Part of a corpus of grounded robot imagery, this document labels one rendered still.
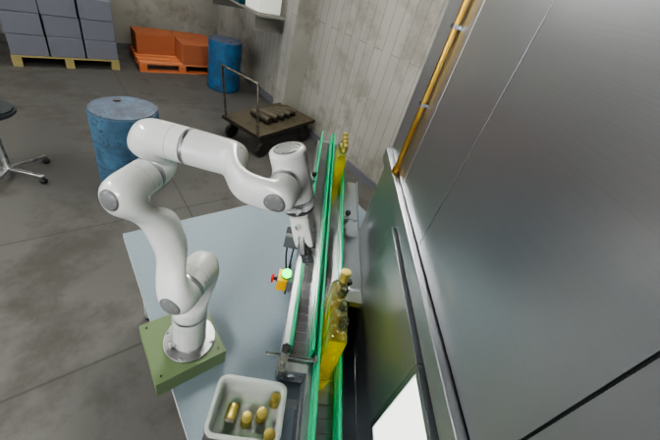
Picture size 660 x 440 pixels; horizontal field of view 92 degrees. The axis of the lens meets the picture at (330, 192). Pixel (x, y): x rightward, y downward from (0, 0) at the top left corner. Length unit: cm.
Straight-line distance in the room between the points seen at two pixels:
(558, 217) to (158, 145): 79
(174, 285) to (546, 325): 93
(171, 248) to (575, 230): 95
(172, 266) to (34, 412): 152
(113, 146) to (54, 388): 178
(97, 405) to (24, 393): 37
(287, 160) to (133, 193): 42
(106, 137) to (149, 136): 241
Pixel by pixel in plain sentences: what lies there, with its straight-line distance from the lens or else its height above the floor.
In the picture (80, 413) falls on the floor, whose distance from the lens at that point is 240.
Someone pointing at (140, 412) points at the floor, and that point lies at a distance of 232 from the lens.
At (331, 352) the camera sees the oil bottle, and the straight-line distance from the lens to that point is 113.
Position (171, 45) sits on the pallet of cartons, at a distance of 716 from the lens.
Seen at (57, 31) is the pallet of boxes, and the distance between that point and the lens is 651.
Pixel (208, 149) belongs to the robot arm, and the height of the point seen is 176.
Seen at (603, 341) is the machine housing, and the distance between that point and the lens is 50.
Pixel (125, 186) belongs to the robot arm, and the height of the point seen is 160.
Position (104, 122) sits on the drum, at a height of 75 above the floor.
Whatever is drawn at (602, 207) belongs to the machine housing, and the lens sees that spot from 52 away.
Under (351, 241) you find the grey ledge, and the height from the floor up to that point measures 105.
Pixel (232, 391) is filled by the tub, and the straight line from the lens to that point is 130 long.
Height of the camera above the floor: 214
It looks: 34 degrees down
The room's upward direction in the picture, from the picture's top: 16 degrees clockwise
